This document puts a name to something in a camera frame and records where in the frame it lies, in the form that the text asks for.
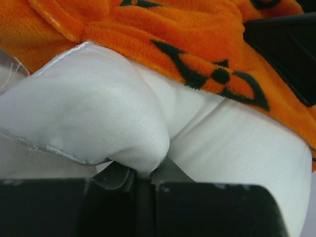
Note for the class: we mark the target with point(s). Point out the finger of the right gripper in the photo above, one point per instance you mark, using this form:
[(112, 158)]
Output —
[(288, 43)]

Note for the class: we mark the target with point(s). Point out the orange patterned pillowcase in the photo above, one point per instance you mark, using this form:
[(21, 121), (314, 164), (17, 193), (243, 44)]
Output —
[(198, 43)]

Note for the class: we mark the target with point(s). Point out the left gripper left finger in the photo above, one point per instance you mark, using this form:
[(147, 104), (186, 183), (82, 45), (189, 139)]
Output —
[(101, 206)]

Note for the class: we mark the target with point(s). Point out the white pillow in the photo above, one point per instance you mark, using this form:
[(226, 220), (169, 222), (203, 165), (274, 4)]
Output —
[(90, 103)]

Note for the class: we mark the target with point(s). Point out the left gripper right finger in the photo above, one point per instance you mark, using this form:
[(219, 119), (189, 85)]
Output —
[(185, 208)]

